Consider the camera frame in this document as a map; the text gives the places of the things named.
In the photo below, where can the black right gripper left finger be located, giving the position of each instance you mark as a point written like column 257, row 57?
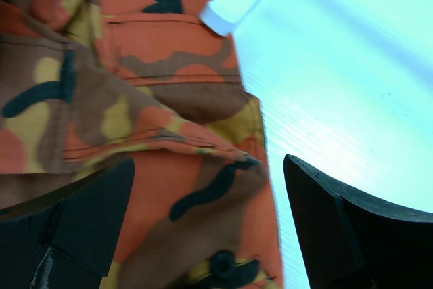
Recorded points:
column 66, row 239

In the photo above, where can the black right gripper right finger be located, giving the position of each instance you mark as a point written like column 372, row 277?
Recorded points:
column 352, row 239

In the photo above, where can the orange camouflage trousers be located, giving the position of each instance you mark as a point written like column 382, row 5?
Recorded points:
column 86, row 84

